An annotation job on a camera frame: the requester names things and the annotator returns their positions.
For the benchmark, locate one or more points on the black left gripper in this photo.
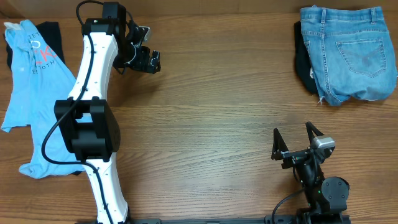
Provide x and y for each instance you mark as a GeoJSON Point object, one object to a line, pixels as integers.
{"type": "Point", "coordinates": [142, 63]}

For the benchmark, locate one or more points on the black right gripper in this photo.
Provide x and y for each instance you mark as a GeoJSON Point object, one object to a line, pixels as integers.
{"type": "Point", "coordinates": [281, 150]}

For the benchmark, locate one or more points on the blue denim jeans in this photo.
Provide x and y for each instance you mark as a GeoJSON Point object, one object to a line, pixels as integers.
{"type": "Point", "coordinates": [351, 53]}

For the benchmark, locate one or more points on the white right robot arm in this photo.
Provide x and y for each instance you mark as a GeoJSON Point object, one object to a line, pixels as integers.
{"type": "Point", "coordinates": [326, 197]}

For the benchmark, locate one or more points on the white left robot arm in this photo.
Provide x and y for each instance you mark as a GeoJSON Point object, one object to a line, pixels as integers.
{"type": "Point", "coordinates": [87, 124]}

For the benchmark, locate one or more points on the dark green folded garment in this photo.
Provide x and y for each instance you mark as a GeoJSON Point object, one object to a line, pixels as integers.
{"type": "Point", "coordinates": [303, 66]}

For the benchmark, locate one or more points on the black garment under t-shirt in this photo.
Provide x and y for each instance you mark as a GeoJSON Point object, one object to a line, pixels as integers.
{"type": "Point", "coordinates": [35, 47]}

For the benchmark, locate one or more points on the light blue printed t-shirt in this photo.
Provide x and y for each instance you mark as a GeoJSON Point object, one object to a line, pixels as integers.
{"type": "Point", "coordinates": [31, 104]}

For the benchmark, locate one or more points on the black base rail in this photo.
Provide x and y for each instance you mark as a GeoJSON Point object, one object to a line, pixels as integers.
{"type": "Point", "coordinates": [214, 220]}

